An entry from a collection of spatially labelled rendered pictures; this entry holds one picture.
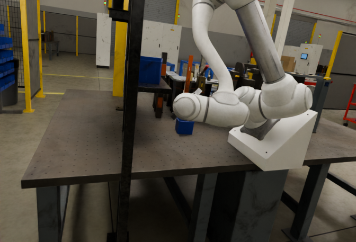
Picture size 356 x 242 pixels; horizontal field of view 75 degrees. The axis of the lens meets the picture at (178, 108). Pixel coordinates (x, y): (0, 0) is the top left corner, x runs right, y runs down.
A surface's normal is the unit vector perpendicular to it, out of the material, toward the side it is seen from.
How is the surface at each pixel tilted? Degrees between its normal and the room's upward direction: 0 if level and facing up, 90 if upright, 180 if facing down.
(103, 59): 90
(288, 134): 45
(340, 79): 90
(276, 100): 110
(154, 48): 90
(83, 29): 90
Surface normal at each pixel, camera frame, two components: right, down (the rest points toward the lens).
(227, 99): 0.02, -0.47
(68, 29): 0.33, 0.29
